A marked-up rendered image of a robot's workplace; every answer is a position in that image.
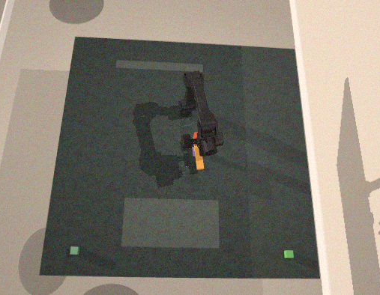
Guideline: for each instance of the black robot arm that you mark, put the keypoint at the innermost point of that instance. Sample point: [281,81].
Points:
[194,83]

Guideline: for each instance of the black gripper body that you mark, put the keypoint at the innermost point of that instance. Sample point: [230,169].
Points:
[187,142]

